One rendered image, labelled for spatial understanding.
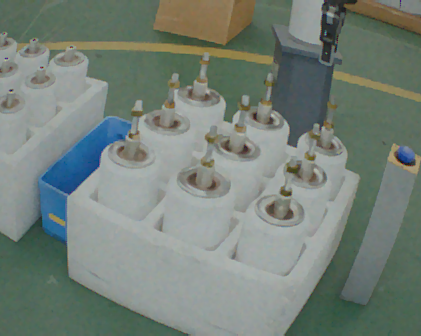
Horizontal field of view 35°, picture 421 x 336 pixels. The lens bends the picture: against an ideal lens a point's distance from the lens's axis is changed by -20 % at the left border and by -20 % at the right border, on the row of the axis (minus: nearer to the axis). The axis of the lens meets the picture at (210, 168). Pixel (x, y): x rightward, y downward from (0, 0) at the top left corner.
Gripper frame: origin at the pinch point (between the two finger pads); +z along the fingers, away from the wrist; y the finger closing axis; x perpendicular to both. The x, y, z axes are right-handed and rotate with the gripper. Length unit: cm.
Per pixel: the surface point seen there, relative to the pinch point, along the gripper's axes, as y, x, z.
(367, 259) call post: -2.2, 16.6, 36.6
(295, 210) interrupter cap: 10.7, 0.7, 22.3
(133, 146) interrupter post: 9.9, -24.3, 20.5
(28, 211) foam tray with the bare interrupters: 8, -47, 43
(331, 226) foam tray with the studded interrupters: 1.0, 7.0, 29.6
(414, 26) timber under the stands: -210, 28, 44
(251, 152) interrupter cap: -0.9, -9.2, 22.2
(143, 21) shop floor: -108, -69, 47
